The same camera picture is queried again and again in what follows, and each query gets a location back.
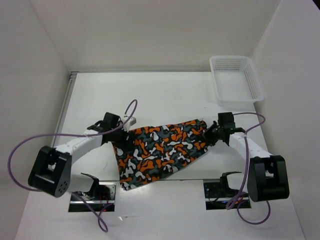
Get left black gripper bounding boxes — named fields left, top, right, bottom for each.
left=110, top=124, right=136, bottom=152

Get orange camo patterned shorts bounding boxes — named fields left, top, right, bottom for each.
left=112, top=119, right=209, bottom=191

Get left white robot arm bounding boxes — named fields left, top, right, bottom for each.
left=28, top=112, right=137, bottom=200

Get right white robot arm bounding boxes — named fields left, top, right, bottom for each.
left=204, top=112, right=290, bottom=209

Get white perforated plastic basket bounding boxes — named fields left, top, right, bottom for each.
left=209, top=55, right=265, bottom=106

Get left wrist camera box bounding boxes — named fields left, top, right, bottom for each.
left=122, top=116, right=137, bottom=132

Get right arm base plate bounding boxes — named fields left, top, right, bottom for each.
left=203, top=179, right=238, bottom=210

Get aluminium table edge rail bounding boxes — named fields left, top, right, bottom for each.
left=54, top=71, right=79, bottom=134

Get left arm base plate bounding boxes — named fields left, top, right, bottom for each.
left=68, top=181, right=117, bottom=213

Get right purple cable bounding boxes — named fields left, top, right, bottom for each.
left=225, top=112, right=272, bottom=225

